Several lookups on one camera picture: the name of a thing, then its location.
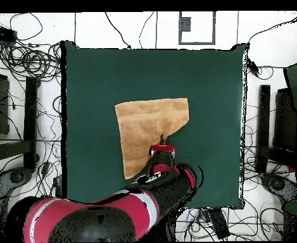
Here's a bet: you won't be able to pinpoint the orange terry towel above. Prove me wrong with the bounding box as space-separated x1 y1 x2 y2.
114 97 190 180

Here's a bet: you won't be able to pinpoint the dark green table cloth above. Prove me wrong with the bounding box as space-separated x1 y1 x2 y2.
64 40 248 211

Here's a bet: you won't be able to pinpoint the black power brick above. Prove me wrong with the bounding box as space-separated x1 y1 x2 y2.
207 208 231 240

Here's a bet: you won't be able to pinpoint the black floor beam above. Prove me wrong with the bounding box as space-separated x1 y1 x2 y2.
255 84 271 173
23 76 39 170

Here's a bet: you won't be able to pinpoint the black power adapter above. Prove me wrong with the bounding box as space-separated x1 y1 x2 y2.
247 58 261 77

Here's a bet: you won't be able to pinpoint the small grey floor box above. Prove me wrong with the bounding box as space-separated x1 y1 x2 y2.
179 16 191 32

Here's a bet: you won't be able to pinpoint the black stand foot with caster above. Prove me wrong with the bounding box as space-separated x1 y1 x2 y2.
260 173 297 204
0 167 34 204

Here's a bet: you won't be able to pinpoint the black power strip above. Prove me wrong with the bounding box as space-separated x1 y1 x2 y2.
0 24 18 43

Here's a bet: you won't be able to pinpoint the white cable plug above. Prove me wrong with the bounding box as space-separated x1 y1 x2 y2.
187 208 200 224

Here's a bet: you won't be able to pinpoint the thin black cable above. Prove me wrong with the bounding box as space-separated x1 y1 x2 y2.
138 11 156 49
104 11 132 49

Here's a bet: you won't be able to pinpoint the long black cable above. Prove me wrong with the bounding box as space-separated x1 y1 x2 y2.
246 11 297 44

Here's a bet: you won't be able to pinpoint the coiled black cables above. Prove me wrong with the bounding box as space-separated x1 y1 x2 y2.
0 42 62 80

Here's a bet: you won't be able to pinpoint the looped black cable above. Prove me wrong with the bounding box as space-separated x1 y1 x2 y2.
9 12 44 42

